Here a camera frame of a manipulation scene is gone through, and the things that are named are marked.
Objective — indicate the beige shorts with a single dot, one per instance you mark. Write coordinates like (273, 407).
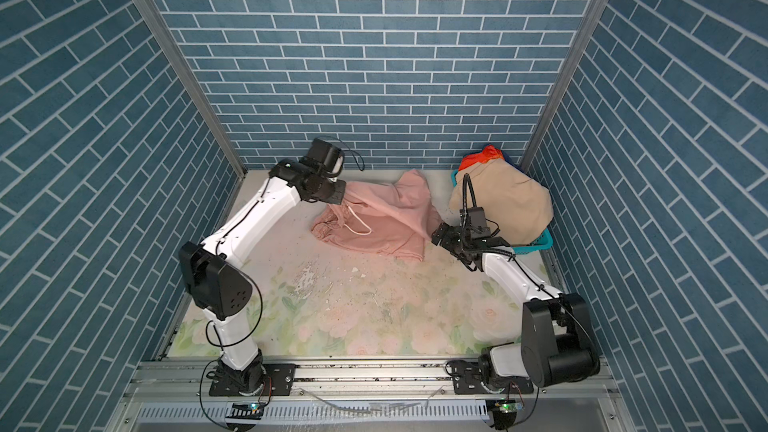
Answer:
(504, 198)

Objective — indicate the red shorts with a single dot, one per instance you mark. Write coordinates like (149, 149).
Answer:
(488, 153)

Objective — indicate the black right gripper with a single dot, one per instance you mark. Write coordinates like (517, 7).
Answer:
(447, 240)

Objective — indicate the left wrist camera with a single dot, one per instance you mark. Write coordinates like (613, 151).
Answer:
(324, 156)

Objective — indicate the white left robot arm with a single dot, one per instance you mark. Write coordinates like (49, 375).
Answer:
(212, 269)

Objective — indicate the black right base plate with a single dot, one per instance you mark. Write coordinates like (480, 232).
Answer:
(468, 378)

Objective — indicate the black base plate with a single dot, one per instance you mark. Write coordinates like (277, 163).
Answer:
(468, 378)
(259, 380)

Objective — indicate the pink shorts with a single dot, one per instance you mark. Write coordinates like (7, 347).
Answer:
(386, 219)

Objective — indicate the teal plastic laundry basket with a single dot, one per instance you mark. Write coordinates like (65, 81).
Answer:
(537, 241)

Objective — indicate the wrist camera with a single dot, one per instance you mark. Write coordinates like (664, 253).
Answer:
(474, 221)
(324, 156)

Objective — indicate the aluminium corner post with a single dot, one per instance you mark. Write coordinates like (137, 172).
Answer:
(170, 48)
(588, 25)

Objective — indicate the left controller board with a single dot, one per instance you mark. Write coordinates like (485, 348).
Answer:
(246, 413)

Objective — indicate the aluminium right corner post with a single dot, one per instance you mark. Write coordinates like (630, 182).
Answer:
(588, 25)

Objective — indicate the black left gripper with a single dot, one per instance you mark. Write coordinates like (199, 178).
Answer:
(339, 193)

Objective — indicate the controller board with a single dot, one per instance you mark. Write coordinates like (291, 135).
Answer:
(246, 413)
(503, 413)

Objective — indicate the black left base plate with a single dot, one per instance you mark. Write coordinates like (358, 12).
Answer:
(259, 380)

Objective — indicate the right controller board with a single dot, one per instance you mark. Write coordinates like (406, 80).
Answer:
(503, 413)

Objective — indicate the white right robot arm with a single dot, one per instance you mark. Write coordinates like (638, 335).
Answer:
(556, 344)

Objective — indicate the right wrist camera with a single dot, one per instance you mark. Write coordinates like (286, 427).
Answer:
(474, 221)

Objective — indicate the aluminium left corner post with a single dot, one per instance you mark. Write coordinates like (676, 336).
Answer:
(170, 48)

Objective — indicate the aluminium front rail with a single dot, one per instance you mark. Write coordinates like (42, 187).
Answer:
(356, 394)

